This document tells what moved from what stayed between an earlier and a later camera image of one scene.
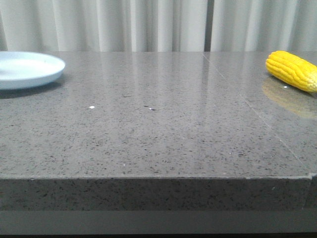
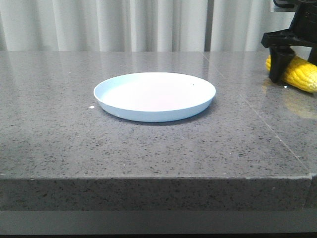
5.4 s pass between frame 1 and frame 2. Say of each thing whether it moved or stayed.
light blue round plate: moved
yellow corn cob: stayed
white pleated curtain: stayed
